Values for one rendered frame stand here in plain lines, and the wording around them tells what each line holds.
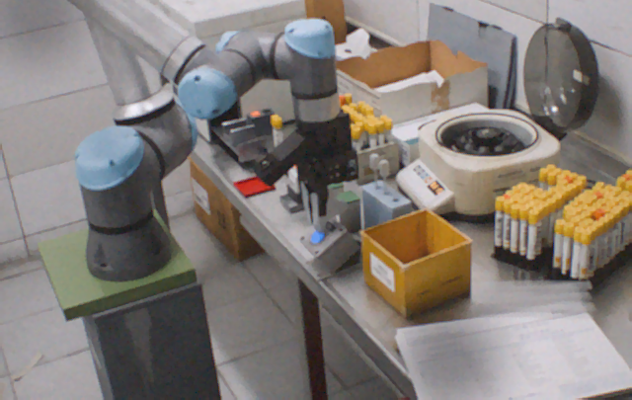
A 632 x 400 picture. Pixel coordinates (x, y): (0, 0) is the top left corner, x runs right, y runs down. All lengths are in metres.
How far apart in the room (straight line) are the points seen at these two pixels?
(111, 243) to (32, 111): 1.85
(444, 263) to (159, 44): 0.55
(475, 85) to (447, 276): 0.68
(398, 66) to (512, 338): 0.98
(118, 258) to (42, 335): 1.59
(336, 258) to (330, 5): 1.13
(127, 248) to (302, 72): 0.43
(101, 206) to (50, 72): 1.84
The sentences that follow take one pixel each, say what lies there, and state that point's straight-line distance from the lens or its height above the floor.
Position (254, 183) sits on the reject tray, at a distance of 1.86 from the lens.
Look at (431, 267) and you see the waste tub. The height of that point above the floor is 0.96.
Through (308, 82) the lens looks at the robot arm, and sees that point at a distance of 1.37.
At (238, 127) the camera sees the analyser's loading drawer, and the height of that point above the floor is 0.93.
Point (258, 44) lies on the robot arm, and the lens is 1.40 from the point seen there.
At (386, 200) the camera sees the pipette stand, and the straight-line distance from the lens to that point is 1.55.
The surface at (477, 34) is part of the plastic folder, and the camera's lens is 2.12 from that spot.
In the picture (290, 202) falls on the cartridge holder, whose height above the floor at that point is 0.89.
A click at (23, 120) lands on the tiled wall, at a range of 3.35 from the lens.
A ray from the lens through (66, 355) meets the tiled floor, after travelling 2.98.
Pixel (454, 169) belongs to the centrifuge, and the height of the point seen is 0.98.
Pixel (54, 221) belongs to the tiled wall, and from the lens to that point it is 3.52.
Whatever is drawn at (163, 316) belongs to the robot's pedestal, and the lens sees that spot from 1.58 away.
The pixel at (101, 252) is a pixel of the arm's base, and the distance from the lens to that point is 1.56.
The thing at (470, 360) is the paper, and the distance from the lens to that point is 1.32.
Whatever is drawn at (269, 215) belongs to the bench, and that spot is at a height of 0.88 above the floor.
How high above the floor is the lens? 1.72
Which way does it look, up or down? 27 degrees down
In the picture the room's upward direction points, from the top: 5 degrees counter-clockwise
